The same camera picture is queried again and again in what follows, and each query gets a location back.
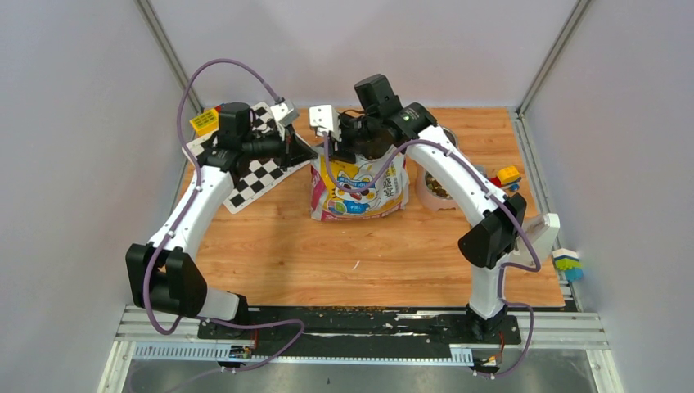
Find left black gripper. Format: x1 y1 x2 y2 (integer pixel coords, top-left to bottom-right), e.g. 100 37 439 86
239 121 316 171

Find pet food bag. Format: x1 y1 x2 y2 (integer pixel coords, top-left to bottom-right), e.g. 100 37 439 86
310 145 410 221

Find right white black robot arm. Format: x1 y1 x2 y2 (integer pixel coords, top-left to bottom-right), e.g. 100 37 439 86
338 74 527 342

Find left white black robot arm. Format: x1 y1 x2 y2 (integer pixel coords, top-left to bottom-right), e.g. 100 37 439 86
125 100 316 338

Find pink double pet bowl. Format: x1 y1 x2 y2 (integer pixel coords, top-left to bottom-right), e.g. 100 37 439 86
414 125 462 213

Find checkerboard calibration board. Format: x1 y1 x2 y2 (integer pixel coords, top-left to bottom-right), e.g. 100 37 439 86
183 102 309 213

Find yellow red blue block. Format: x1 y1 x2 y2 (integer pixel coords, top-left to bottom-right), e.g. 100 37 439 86
189 106 221 138

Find toy block car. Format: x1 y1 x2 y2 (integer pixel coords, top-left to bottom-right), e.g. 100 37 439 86
489 165 521 192

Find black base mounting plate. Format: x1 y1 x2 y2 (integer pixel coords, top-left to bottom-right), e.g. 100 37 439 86
197 306 521 359

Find white wedge holder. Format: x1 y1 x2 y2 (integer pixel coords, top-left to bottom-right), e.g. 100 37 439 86
509 213 561 269

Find stacked coloured toy blocks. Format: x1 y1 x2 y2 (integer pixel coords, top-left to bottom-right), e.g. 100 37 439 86
552 248 584 282

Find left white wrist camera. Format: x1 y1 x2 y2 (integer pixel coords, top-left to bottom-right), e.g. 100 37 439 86
270 99 300 141

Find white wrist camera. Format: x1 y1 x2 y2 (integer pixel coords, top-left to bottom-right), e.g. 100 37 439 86
270 99 300 141
309 105 342 142

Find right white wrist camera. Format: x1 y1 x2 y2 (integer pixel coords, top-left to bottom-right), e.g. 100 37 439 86
309 105 342 142

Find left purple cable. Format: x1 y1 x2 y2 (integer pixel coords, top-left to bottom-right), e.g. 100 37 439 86
142 58 306 393

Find purple cable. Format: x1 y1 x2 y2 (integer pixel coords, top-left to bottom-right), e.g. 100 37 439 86
322 133 542 379
142 58 306 393

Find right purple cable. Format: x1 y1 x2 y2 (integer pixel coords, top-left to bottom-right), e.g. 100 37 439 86
322 133 542 379

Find aluminium rail frame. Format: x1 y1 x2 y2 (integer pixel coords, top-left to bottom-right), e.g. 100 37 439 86
97 306 620 392

